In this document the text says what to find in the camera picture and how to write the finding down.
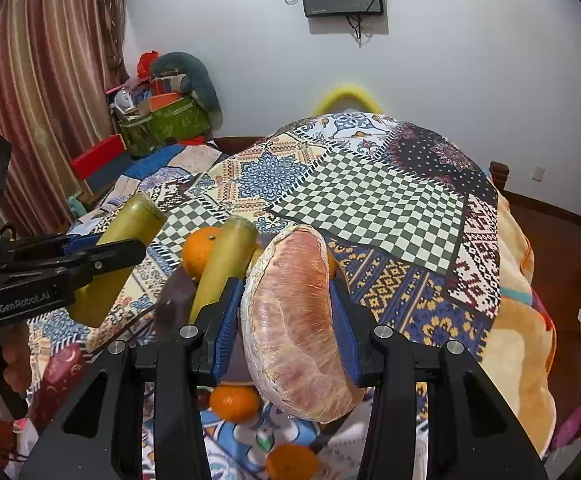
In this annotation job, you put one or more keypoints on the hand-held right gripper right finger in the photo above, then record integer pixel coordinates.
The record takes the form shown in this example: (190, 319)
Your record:
(348, 340)

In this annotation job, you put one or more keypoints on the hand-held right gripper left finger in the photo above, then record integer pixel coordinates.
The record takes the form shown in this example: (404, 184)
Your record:
(228, 330)

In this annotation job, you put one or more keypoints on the grey long pillow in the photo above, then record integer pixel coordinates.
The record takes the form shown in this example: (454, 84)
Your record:
(195, 77)

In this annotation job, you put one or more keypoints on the white wall socket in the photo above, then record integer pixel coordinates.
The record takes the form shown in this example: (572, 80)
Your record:
(537, 173)

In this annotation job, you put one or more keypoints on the striped brown curtain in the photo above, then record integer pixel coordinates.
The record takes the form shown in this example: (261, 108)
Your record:
(40, 85)

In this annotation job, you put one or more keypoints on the peach fleece blanket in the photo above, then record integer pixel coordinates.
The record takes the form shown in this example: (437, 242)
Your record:
(525, 320)

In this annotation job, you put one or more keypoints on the red plastic bag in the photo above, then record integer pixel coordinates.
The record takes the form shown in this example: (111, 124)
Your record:
(146, 65)

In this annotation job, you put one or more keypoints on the purple plate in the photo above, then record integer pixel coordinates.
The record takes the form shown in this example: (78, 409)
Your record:
(175, 300)

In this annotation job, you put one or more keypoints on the wooden bed post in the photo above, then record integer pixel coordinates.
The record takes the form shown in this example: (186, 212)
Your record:
(498, 177)

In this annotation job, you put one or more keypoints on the person's left hand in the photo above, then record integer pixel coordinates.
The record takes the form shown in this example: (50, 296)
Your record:
(16, 355)

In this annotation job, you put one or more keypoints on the red box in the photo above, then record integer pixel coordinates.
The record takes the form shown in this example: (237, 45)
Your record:
(95, 157)

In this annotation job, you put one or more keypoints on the patchwork printed blanket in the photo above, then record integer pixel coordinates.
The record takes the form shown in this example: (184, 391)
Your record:
(370, 200)

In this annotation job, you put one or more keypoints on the large plain orange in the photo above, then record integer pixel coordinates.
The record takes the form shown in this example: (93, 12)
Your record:
(201, 255)

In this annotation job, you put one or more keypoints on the teal soft toy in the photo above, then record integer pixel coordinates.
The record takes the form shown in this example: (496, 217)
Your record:
(78, 202)

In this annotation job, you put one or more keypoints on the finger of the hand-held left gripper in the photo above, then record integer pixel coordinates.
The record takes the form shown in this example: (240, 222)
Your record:
(45, 247)
(100, 260)

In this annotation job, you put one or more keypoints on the peeled pomelo segment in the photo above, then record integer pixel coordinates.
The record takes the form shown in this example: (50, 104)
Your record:
(295, 320)

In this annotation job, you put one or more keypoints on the yellow banana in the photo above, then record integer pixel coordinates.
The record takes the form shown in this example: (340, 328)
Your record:
(128, 220)
(225, 255)

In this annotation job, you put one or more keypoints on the large orange with sticker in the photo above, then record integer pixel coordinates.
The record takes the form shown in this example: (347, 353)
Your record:
(332, 265)

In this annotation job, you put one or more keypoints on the green storage bag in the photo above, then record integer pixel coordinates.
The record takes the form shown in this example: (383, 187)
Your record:
(170, 127)

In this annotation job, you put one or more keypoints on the pink cloth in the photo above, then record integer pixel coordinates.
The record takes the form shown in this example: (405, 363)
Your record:
(567, 427)

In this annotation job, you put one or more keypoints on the small tangerine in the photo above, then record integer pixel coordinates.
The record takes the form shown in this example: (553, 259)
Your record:
(235, 402)

